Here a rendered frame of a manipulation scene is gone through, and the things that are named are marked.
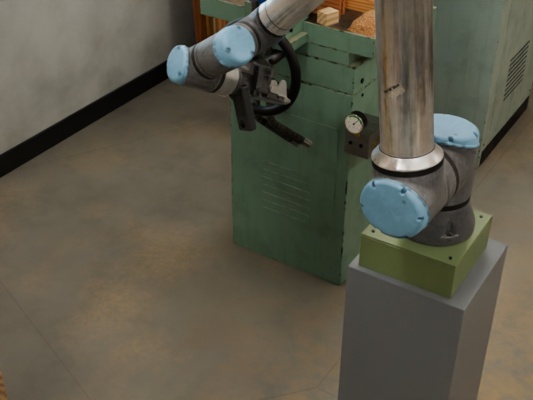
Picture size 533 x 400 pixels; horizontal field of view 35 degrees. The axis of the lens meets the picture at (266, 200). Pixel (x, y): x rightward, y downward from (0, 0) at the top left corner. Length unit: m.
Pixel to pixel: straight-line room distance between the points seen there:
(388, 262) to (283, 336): 0.74
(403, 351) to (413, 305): 0.15
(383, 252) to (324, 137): 0.67
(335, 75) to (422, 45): 0.86
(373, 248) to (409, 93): 0.49
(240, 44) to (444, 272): 0.69
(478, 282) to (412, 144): 0.48
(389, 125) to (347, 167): 0.90
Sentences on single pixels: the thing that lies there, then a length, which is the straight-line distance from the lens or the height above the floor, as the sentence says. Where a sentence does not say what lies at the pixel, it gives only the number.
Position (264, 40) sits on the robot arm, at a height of 1.04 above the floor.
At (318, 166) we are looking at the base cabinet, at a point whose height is 0.44.
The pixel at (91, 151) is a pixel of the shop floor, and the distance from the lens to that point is 3.67.
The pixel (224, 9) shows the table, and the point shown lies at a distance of 2.65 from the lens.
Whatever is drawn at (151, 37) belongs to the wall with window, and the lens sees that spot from 4.10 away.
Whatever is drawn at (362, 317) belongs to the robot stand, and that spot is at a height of 0.41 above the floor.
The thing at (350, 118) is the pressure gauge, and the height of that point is 0.67.
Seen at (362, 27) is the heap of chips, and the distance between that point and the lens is 2.43.
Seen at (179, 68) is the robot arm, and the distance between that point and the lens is 2.00.
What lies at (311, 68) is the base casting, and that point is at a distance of 2.54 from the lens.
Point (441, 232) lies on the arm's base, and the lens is 2.00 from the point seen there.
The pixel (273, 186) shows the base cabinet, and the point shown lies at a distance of 2.81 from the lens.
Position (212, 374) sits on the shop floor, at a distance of 2.58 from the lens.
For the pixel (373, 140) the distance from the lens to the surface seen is 2.52.
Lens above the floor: 1.83
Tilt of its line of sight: 34 degrees down
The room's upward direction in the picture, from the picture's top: straight up
